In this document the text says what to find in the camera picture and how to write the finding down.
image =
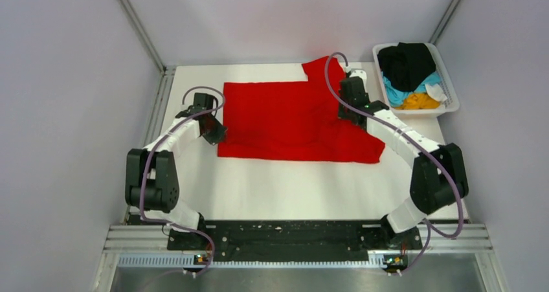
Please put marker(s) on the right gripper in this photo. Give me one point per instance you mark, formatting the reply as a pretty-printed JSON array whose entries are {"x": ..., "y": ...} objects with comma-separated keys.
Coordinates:
[{"x": 341, "y": 112}]

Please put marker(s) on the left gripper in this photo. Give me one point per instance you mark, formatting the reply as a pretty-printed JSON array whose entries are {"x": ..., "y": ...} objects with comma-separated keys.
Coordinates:
[{"x": 219, "y": 135}]

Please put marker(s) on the red t shirt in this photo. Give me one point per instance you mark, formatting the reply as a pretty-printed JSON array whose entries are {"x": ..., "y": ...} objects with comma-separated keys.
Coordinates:
[{"x": 294, "y": 121}]

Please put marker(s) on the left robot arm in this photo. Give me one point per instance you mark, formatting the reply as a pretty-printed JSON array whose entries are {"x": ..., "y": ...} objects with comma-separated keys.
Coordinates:
[{"x": 152, "y": 183}]

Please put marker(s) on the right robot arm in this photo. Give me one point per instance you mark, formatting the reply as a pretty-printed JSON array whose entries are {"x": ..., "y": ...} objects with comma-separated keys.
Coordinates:
[{"x": 438, "y": 177}]

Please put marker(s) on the light blue t shirt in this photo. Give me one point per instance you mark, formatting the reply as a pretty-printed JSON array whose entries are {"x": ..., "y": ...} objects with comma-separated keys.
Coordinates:
[{"x": 397, "y": 97}]

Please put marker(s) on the black t shirt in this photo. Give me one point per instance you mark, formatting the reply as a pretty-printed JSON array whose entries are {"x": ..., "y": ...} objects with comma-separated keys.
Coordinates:
[{"x": 406, "y": 65}]

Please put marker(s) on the yellow t shirt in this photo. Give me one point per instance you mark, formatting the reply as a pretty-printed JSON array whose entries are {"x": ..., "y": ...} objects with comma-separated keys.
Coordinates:
[{"x": 418, "y": 101}]

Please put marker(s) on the white cloth in basket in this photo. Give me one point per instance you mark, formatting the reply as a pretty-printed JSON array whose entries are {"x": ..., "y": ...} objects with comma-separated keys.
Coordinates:
[{"x": 436, "y": 92}]

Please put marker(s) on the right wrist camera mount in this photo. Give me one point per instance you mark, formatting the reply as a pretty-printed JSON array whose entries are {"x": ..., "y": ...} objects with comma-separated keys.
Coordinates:
[{"x": 360, "y": 73}]

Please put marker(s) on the left aluminium corner post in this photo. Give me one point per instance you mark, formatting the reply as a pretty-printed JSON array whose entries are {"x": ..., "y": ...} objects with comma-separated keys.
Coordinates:
[{"x": 141, "y": 34}]

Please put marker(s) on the aluminium corner post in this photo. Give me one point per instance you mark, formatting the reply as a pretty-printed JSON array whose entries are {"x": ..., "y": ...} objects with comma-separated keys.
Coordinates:
[
  {"x": 141, "y": 34},
  {"x": 444, "y": 21}
]

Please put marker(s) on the right aluminium corner post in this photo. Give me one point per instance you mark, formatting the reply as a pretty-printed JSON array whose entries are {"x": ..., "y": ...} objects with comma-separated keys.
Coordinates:
[{"x": 444, "y": 21}]

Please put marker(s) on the aluminium frame rail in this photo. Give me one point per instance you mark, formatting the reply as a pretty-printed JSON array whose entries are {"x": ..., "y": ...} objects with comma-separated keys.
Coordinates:
[{"x": 137, "y": 164}]

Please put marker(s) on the white cable duct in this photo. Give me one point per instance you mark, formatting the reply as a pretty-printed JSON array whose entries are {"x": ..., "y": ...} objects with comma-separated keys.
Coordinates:
[{"x": 191, "y": 261}]

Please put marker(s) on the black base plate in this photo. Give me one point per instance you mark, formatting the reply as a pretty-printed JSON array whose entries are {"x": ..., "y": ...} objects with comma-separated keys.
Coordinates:
[{"x": 294, "y": 240}]

